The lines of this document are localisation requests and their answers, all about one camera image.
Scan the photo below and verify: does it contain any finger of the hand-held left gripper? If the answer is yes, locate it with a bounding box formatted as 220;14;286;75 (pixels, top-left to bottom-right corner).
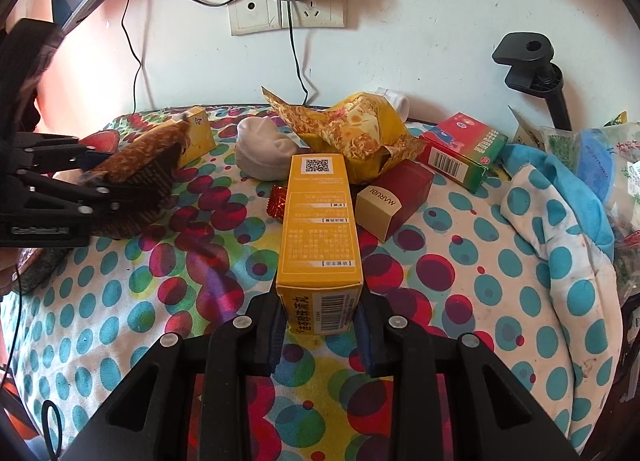
12;175;122;219
11;133;117;176

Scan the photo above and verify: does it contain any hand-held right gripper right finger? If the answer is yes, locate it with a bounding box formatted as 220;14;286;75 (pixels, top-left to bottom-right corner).
352;291;581;461

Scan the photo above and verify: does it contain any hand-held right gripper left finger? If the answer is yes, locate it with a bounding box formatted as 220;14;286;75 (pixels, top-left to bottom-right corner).
62;293;287;461

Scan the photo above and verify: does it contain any red woven basket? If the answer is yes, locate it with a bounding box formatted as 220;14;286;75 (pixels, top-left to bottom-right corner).
15;131;123;292

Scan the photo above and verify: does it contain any brown snack packet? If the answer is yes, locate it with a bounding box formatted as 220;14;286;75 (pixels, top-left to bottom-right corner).
82;122;191;242

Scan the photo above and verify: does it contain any long yellow medicine box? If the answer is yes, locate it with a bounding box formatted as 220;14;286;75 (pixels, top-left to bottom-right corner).
276;154;364;337

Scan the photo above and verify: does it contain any small yellow box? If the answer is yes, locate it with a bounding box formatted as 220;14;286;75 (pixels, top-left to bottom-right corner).
172;107;217;169

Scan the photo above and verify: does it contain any pink sock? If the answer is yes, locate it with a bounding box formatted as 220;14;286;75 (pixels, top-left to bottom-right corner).
235;117;301;180

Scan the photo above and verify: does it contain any yellow cereal bag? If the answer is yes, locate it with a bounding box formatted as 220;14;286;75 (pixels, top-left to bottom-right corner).
261;86;428;185

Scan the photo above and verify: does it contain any polka dot blanket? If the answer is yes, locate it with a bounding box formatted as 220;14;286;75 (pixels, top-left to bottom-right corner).
0;103;626;461

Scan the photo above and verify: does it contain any red foil candy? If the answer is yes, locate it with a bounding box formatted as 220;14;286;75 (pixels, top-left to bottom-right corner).
266;184;288;219

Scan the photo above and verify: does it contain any maroon and beige box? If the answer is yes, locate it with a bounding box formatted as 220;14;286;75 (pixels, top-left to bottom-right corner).
354;160;435;243

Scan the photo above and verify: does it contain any red and green box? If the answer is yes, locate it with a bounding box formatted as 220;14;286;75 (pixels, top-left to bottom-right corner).
415;112;509;193

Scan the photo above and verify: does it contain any white crumpled tissue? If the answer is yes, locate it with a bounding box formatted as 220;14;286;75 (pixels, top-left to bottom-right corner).
372;87;410;119

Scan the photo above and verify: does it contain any blue cloth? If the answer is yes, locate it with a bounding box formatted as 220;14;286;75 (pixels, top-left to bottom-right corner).
502;143;616;262

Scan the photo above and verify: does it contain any white paper packet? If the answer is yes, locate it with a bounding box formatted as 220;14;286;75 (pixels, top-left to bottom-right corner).
509;106;546;146

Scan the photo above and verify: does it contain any clear plastic bag green print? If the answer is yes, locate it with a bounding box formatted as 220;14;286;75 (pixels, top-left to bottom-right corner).
540;111;640;262

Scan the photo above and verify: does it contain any black clamp stand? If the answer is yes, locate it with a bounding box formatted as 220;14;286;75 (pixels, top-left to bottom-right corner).
491;32;573;132

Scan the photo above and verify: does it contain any thin grey cable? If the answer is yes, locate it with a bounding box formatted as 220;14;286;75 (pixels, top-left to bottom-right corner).
121;0;144;114

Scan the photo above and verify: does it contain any black adapter cable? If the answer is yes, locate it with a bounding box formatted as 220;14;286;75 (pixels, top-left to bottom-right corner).
287;0;311;106

